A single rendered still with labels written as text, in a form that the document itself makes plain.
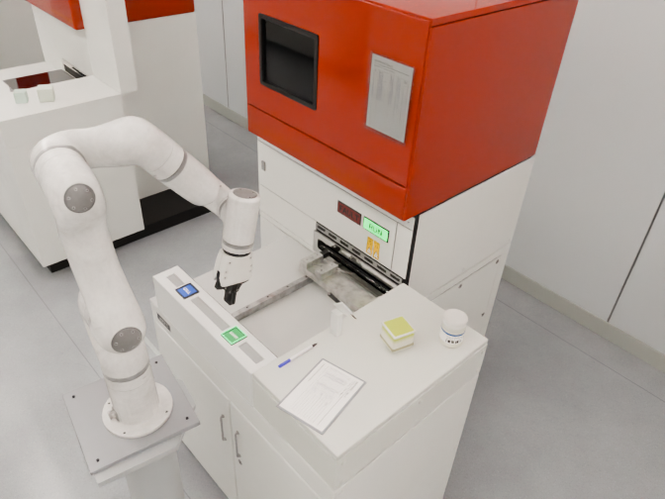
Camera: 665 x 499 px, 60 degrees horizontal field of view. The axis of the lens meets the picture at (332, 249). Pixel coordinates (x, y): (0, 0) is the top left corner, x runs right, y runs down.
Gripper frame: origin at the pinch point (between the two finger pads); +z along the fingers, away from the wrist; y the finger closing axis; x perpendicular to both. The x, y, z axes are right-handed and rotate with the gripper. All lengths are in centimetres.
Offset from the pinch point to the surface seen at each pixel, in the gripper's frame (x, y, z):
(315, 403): 34.4, -5.0, 14.0
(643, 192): 36, -207, -18
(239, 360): 9.1, 0.6, 16.0
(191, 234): -178, -105, 92
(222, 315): -9.7, -5.8, 14.6
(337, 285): -4, -51, 13
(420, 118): 15, -44, -55
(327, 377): 30.0, -13.0, 12.3
